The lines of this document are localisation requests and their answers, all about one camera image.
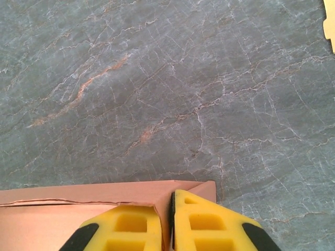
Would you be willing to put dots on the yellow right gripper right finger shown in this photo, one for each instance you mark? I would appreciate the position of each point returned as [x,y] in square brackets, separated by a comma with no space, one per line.
[209,225]

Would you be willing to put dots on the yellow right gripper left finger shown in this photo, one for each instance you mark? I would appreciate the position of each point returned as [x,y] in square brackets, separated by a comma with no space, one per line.
[131,225]

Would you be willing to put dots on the pink cardboard box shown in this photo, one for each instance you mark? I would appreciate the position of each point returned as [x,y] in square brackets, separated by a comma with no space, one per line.
[78,191]

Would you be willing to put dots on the tan cardboard box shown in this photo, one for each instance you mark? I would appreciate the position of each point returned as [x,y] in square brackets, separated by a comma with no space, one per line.
[330,23]

